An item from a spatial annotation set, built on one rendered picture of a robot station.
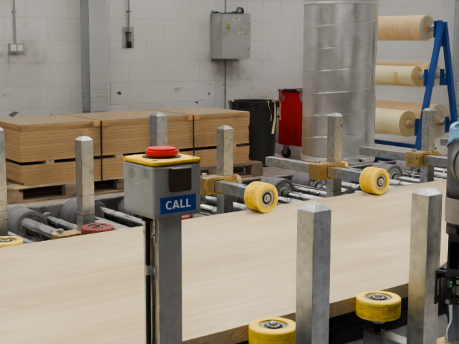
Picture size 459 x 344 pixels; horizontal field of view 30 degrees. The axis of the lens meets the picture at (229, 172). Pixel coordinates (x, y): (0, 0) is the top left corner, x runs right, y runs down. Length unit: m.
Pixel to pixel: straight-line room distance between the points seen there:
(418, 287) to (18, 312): 0.67
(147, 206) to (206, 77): 8.75
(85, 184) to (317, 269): 1.11
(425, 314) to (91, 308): 0.57
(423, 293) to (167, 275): 0.51
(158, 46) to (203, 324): 8.08
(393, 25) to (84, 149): 6.84
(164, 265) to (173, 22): 8.50
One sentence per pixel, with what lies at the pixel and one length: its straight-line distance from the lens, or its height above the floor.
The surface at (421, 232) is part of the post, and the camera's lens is 1.41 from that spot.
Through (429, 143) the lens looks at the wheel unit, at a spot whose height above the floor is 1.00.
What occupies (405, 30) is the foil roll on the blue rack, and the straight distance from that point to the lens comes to 8.74.
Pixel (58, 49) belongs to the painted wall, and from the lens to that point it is 8.87.
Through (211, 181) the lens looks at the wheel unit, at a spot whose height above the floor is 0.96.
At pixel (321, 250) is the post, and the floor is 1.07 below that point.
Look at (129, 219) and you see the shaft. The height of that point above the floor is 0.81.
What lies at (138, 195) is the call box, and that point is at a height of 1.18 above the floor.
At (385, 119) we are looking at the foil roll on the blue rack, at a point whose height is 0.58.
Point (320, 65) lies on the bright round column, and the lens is 5.47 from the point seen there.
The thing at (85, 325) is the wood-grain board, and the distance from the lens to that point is 1.44.
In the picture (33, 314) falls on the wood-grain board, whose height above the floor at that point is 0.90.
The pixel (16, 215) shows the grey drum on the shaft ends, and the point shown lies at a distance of 2.64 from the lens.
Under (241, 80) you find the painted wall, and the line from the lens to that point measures 10.04.
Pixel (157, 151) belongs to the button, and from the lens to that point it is 1.04.
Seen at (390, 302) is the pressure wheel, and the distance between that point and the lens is 1.55.
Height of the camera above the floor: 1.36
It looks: 9 degrees down
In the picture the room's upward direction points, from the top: straight up
